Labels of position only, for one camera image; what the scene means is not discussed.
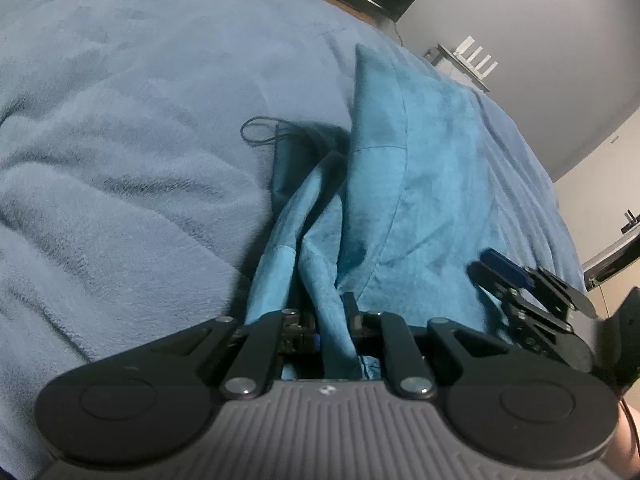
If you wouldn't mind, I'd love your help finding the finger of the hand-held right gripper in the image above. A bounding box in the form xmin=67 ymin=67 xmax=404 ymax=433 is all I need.
xmin=525 ymin=265 xmax=598 ymax=320
xmin=467 ymin=248 xmax=533 ymax=307

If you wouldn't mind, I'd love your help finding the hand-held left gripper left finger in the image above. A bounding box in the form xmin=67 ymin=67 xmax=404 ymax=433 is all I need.
xmin=149 ymin=309 xmax=322 ymax=402

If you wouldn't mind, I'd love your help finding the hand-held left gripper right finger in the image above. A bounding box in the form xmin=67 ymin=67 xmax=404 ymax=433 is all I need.
xmin=342 ymin=291 xmax=507 ymax=402

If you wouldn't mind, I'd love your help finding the teal mottled hoodie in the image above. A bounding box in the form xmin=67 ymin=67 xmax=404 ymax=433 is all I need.
xmin=240 ymin=42 xmax=507 ymax=382

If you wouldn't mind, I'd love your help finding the person's right forearm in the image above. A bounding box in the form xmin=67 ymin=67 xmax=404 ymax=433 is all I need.
xmin=607 ymin=400 xmax=640 ymax=480

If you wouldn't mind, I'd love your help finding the white wardrobe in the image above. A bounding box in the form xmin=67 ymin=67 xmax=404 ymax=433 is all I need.
xmin=552 ymin=104 xmax=640 ymax=319

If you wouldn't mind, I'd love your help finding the white router with antennas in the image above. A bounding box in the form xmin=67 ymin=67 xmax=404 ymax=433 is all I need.
xmin=452 ymin=36 xmax=500 ymax=84

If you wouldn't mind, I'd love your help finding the light blue fleece blanket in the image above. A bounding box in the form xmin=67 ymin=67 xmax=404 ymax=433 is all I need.
xmin=0 ymin=0 xmax=587 ymax=480

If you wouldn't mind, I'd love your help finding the wooden monitor stand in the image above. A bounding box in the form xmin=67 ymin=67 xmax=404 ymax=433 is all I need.
xmin=290 ymin=0 xmax=377 ymax=24

